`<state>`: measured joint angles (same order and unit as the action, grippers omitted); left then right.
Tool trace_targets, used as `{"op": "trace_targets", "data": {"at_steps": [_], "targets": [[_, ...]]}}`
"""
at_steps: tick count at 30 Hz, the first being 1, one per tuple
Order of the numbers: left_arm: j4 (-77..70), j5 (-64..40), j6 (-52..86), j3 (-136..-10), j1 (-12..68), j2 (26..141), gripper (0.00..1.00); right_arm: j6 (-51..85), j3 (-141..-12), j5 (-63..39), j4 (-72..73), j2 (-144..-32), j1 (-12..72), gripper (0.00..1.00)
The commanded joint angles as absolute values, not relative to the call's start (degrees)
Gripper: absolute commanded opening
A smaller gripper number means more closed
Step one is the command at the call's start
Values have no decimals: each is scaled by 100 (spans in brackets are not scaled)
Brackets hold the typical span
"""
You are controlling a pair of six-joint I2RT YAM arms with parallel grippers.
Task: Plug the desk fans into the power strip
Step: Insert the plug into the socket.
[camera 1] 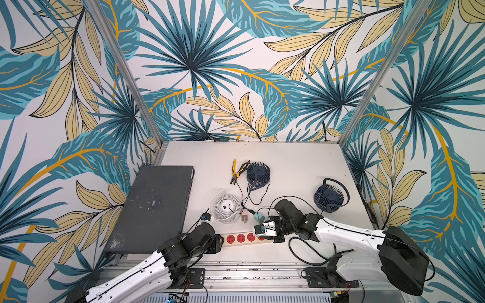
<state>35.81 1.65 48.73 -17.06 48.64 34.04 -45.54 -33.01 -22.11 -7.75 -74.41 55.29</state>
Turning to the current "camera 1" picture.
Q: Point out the small pink plug adapter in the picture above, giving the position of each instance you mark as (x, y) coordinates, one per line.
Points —
(244, 216)

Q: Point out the white desk fan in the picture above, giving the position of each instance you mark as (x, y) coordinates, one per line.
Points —
(226, 207)

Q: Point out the teal plug adapter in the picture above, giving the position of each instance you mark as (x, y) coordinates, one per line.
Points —
(259, 217)

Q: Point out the dark blue fan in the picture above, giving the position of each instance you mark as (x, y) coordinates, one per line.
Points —
(331, 196)
(258, 175)

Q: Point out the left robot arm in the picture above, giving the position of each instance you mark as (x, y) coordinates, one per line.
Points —
(165, 268)

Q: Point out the dark grey flat device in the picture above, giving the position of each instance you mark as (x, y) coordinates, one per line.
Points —
(154, 211)

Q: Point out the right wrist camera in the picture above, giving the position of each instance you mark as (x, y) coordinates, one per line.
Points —
(266, 229)

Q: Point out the dark blue fan centre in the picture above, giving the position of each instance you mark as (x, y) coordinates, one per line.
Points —
(258, 175)

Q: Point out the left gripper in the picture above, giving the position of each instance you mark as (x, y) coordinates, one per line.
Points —
(216, 245)

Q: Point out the beige red power strip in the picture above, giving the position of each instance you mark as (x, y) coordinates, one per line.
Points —
(242, 239)

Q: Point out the aluminium front rail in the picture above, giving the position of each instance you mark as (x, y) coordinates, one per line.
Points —
(226, 276)

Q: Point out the yellow black pliers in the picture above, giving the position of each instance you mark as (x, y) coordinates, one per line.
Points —
(237, 172)

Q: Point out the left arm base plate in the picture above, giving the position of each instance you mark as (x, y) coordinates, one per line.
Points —
(190, 278)

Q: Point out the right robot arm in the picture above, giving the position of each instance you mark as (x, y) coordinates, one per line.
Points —
(388, 255)

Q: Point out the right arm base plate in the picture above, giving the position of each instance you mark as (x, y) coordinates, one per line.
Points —
(320, 278)

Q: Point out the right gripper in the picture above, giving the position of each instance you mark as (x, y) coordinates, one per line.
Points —
(276, 231)

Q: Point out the dark blue fan right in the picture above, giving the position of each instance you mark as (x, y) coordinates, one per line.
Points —
(331, 196)

